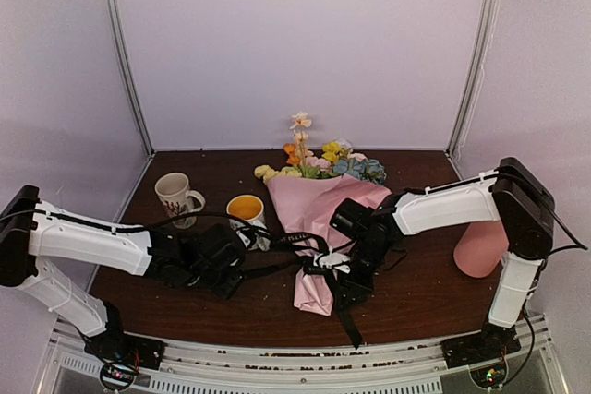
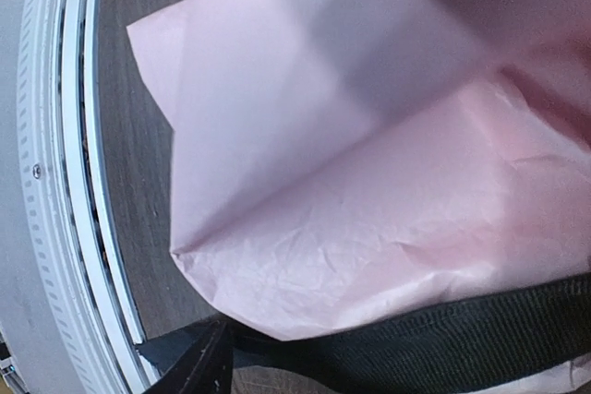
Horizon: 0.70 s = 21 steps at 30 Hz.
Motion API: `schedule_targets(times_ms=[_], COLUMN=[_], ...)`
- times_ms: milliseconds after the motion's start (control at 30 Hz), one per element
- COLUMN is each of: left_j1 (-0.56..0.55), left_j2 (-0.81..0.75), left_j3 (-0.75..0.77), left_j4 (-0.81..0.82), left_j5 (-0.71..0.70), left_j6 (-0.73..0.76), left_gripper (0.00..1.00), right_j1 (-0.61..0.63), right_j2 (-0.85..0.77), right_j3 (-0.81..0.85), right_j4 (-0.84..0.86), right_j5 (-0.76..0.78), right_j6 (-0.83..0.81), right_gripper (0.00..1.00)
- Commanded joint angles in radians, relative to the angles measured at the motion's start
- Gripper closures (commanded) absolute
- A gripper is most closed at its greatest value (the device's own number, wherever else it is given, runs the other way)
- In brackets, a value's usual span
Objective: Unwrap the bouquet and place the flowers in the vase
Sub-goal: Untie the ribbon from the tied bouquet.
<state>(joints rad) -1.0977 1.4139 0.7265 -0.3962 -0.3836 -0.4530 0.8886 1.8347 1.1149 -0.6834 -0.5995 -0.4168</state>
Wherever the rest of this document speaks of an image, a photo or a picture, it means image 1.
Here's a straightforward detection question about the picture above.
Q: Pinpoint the white mug floral print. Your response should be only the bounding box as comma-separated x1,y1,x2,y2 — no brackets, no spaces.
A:
154,173,206,218

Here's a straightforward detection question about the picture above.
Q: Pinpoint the left aluminium frame post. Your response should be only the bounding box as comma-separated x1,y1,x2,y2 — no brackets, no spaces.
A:
105,0,155,158

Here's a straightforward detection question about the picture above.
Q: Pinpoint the pink wrapping paper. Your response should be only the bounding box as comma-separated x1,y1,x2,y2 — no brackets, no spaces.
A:
267,174,391,316

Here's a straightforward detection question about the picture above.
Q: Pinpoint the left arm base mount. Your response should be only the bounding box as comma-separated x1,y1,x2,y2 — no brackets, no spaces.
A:
83,335,164,392

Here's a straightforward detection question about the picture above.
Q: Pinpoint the pink cylindrical vase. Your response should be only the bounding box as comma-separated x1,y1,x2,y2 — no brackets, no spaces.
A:
453,221,509,279

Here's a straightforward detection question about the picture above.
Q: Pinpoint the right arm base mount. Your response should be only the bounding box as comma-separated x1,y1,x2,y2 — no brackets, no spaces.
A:
440,333,521,389

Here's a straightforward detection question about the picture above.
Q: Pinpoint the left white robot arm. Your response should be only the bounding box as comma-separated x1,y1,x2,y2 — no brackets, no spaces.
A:
1,185,246,369

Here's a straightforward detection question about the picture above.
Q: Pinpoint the white mug yellow inside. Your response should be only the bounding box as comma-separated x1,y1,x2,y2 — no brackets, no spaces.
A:
225,195,272,252

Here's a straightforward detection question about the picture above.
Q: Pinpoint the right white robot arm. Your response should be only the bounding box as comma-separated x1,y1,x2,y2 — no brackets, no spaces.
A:
330,158,555,359

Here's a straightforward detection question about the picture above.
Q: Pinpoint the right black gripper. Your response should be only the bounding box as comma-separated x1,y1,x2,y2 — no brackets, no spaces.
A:
335,238,392,312

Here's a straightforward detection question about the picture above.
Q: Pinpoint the artificial flower bunch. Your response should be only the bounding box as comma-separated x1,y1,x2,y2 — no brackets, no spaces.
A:
254,112,387,185

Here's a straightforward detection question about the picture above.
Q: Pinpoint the front aluminium rail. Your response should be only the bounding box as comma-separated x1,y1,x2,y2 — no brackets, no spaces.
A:
33,315,572,393

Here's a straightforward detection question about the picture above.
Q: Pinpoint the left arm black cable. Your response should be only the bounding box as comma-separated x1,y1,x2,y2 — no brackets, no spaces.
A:
0,209,259,238

